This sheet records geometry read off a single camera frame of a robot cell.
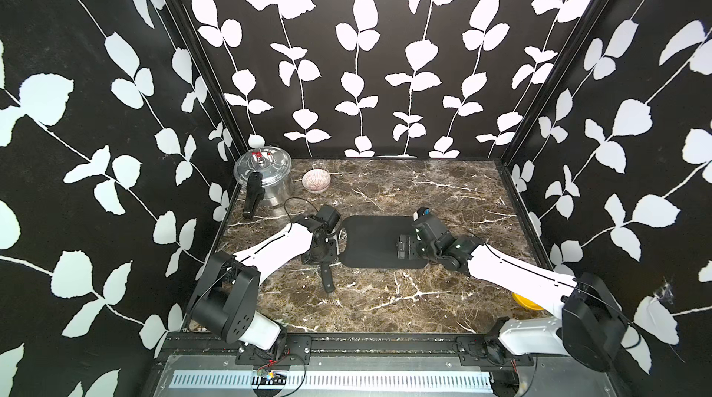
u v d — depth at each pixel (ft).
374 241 3.14
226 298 1.42
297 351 2.40
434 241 2.07
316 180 3.64
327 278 2.74
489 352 2.12
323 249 2.40
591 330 1.41
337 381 2.30
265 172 3.23
